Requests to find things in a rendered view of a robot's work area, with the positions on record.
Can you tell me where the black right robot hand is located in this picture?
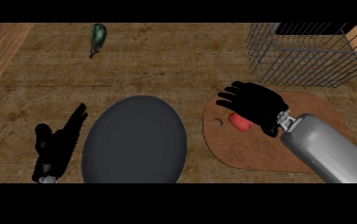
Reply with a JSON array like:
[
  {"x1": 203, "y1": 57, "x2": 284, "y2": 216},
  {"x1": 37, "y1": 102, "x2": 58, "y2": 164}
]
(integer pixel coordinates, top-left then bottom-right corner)
[{"x1": 216, "y1": 80, "x2": 291, "y2": 138}]

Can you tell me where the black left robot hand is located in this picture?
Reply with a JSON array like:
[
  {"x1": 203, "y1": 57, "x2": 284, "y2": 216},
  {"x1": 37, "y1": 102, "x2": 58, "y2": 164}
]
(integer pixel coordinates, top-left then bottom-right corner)
[{"x1": 31, "y1": 102, "x2": 90, "y2": 183}]

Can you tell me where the red bell pepper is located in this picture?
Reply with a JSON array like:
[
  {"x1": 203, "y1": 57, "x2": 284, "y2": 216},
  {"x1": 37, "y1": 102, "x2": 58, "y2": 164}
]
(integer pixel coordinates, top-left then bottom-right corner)
[{"x1": 228, "y1": 112, "x2": 257, "y2": 132}]

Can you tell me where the brown wooden cutting board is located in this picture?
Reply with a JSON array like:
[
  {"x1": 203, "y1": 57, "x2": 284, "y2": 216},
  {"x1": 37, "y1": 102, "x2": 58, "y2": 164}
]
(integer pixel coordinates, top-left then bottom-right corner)
[{"x1": 203, "y1": 90, "x2": 357, "y2": 175}]

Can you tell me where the dark grey round plate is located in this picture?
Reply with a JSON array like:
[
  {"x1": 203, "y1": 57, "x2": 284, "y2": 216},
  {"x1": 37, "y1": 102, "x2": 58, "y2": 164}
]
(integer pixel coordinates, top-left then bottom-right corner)
[{"x1": 82, "y1": 95, "x2": 189, "y2": 184}]

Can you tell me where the dark green eggplant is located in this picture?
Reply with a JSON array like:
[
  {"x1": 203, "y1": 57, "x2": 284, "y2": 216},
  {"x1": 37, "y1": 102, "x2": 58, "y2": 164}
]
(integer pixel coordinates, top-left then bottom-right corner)
[{"x1": 89, "y1": 23, "x2": 110, "y2": 60}]

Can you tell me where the grey wire basket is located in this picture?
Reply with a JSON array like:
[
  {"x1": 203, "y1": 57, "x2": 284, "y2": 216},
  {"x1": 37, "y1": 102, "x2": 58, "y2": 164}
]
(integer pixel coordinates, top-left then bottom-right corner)
[{"x1": 245, "y1": 23, "x2": 357, "y2": 89}]

